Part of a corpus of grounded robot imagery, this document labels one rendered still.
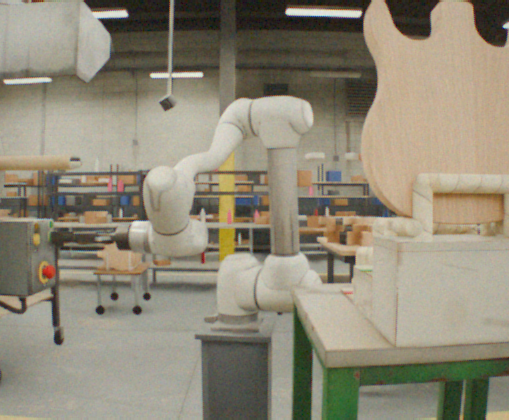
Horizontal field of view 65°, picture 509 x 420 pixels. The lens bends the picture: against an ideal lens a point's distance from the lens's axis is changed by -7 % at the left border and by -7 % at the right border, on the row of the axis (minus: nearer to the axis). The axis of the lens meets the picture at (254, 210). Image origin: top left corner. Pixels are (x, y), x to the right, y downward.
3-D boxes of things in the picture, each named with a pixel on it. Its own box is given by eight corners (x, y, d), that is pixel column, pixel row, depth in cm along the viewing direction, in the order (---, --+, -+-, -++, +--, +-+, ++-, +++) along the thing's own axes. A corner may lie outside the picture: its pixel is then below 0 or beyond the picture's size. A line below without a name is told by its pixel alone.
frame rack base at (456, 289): (395, 349, 65) (399, 242, 65) (369, 323, 81) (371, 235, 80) (544, 339, 66) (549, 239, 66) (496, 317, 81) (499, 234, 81)
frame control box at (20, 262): (-61, 319, 99) (-65, 221, 99) (-15, 302, 121) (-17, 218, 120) (23, 324, 100) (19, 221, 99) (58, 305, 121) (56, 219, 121)
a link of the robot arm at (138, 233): (155, 252, 122) (135, 251, 122) (155, 220, 122) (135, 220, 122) (148, 255, 113) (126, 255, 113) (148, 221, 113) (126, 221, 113)
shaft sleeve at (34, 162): (-10, 170, 84) (-10, 155, 84) (-2, 171, 87) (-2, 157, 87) (68, 169, 84) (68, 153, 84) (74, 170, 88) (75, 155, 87)
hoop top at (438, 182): (416, 192, 67) (416, 173, 67) (409, 193, 70) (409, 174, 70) (528, 193, 67) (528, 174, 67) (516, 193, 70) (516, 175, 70)
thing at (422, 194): (417, 241, 67) (417, 182, 67) (409, 239, 70) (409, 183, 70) (435, 240, 67) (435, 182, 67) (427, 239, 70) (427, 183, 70)
